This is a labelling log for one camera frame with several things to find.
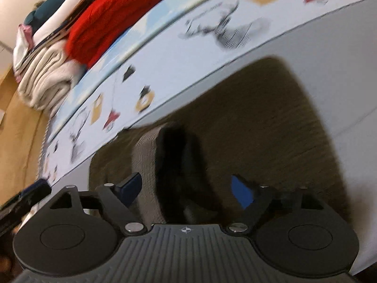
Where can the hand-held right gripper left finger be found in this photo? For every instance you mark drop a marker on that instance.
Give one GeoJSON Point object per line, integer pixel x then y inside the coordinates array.
{"type": "Point", "coordinates": [131, 187]}

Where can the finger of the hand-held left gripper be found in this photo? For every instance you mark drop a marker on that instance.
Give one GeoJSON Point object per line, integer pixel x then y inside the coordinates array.
{"type": "Point", "coordinates": [25, 199]}

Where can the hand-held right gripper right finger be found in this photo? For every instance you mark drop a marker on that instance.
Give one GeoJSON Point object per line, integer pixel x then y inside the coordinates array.
{"type": "Point", "coordinates": [241, 191]}

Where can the cream folded blanket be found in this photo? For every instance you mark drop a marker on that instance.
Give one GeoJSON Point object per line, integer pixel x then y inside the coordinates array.
{"type": "Point", "coordinates": [47, 76]}

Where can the deer print bed sheet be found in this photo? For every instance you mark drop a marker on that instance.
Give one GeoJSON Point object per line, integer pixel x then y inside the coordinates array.
{"type": "Point", "coordinates": [206, 59]}

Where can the blue leaf print blanket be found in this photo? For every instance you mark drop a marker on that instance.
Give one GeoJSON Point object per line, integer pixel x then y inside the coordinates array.
{"type": "Point", "coordinates": [138, 32]}

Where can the pink and white cloth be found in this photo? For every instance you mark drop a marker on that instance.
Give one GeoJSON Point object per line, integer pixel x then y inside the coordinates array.
{"type": "Point", "coordinates": [24, 32]}

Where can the dark patterned folded cloth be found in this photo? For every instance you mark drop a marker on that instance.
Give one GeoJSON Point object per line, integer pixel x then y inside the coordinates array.
{"type": "Point", "coordinates": [59, 34]}

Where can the red fleece blanket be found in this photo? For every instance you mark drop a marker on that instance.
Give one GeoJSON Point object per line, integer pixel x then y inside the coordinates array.
{"type": "Point", "coordinates": [112, 14]}

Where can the brown furry toy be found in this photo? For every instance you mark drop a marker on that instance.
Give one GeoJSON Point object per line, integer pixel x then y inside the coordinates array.
{"type": "Point", "coordinates": [38, 5]}

